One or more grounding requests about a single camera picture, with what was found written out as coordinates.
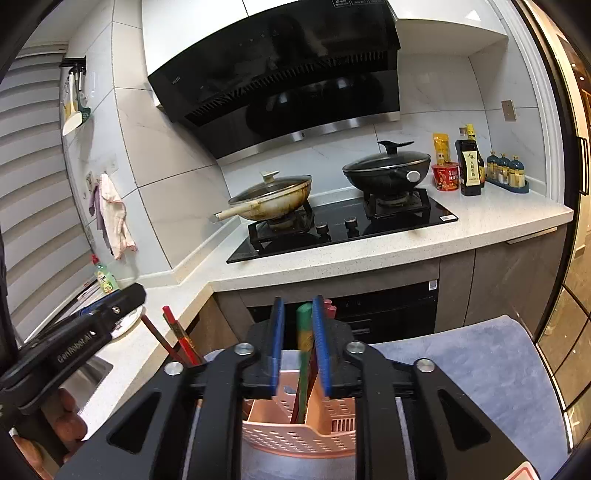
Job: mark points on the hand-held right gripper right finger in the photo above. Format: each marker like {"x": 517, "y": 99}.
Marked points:
{"x": 323, "y": 350}

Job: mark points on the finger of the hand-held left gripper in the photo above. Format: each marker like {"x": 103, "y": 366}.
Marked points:
{"x": 115, "y": 307}

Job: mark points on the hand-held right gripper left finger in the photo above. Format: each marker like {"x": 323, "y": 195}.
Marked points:
{"x": 277, "y": 350}

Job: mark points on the dark red chopstick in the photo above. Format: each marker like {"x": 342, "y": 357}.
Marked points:
{"x": 159, "y": 339}
{"x": 312, "y": 374}

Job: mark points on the green chopstick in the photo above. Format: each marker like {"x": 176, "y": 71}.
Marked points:
{"x": 304, "y": 332}

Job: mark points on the pink plastic utensil basket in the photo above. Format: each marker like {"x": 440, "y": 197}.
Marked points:
{"x": 295, "y": 438}

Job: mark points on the person's left hand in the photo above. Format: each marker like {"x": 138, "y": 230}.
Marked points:
{"x": 69, "y": 424}

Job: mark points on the white plate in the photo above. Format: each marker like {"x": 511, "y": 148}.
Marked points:
{"x": 127, "y": 323}

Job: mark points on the green dish soap bottle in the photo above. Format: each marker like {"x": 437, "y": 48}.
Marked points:
{"x": 106, "y": 279}

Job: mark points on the steel sink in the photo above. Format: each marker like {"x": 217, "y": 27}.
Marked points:
{"x": 87, "y": 374}

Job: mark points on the black built-in oven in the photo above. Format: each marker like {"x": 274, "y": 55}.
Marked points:
{"x": 392, "y": 309}

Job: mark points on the pink white hanging towel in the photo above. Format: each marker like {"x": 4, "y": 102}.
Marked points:
{"x": 115, "y": 217}

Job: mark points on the purple hanging cloth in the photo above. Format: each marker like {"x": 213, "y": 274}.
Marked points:
{"x": 95, "y": 203}

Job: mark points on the black gas stove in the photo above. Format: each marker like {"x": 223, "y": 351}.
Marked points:
{"x": 341, "y": 240}

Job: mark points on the blue grey mat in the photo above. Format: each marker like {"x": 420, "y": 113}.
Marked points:
{"x": 461, "y": 350}

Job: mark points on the beige frying pan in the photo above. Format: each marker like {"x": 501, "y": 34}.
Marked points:
{"x": 277, "y": 207}

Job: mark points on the grey window blinds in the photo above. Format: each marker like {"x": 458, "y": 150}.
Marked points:
{"x": 37, "y": 184}

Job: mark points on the glass pan lid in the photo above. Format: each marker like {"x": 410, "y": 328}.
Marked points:
{"x": 272, "y": 189}

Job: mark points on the black wok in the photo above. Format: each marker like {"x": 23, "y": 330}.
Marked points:
{"x": 378, "y": 181}

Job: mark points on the green hanging scoop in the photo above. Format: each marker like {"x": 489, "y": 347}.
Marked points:
{"x": 87, "y": 115}

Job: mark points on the grey base cabinet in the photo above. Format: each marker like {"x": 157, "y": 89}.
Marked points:
{"x": 508, "y": 286}

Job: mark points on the black wok lid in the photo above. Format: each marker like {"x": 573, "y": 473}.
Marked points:
{"x": 388, "y": 161}

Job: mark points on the red instant noodle cup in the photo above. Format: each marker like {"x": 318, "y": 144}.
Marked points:
{"x": 445, "y": 177}

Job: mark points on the dark soy sauce bottle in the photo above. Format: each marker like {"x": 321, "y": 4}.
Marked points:
{"x": 471, "y": 170}

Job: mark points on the yellow seasoning packet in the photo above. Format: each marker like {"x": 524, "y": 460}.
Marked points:
{"x": 441, "y": 147}

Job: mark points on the blue lid spice jar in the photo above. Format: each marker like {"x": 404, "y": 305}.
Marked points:
{"x": 515, "y": 170}
{"x": 492, "y": 165}
{"x": 503, "y": 168}

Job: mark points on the teal spice jar tray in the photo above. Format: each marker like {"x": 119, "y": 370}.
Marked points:
{"x": 519, "y": 189}

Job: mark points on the yellow cap sauce bottle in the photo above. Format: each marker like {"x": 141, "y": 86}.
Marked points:
{"x": 471, "y": 131}

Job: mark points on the black range hood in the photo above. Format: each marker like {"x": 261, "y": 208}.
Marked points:
{"x": 277, "y": 69}

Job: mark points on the black wall hook rack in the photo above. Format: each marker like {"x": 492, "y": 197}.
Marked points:
{"x": 74, "y": 61}

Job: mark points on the grey wall outlet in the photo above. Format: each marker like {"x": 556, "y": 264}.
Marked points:
{"x": 509, "y": 110}

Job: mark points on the black sliding door frame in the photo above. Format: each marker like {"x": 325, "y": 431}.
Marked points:
{"x": 559, "y": 138}

